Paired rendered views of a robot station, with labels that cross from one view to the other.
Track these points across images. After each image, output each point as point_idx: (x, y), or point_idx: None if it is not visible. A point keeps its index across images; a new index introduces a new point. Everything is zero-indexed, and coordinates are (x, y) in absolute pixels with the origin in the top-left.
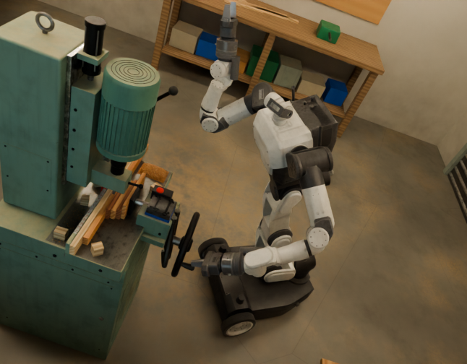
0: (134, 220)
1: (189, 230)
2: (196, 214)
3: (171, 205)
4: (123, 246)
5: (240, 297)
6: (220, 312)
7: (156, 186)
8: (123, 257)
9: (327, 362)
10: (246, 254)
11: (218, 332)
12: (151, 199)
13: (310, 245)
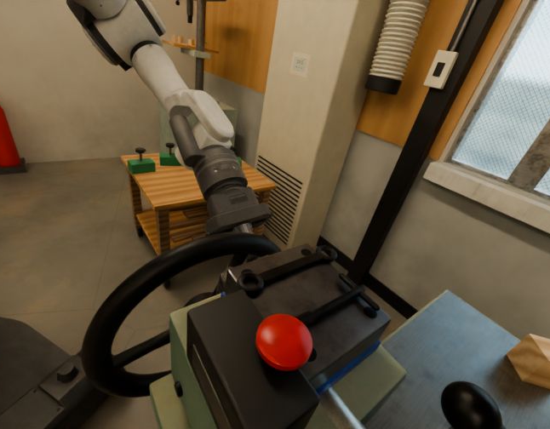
0: (377, 426)
1: (245, 237)
2: (155, 261)
3: (266, 267)
4: (437, 341)
5: (69, 368)
6: (91, 409)
7: (267, 416)
8: (441, 314)
9: (156, 203)
10: (219, 127)
11: (119, 400)
12: (349, 346)
13: (165, 31)
